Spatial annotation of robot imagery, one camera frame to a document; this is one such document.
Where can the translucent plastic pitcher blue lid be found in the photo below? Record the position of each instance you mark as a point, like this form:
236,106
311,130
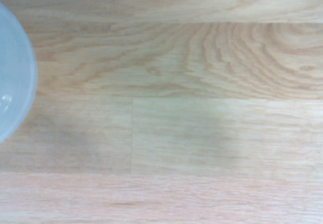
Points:
15,70

